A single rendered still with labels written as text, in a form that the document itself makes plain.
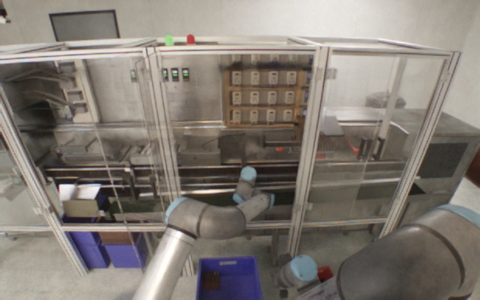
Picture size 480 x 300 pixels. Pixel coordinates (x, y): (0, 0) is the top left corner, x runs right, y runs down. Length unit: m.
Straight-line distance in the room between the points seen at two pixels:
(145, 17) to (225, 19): 1.34
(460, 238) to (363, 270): 0.15
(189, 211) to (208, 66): 1.20
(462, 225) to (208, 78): 1.65
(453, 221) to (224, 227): 0.61
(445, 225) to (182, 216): 0.71
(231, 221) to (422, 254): 0.59
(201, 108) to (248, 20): 2.85
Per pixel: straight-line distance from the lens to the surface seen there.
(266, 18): 4.57
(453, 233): 0.48
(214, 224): 0.84
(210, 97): 1.88
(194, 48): 1.25
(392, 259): 0.43
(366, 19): 5.14
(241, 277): 1.98
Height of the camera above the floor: 1.89
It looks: 29 degrees down
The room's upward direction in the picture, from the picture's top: straight up
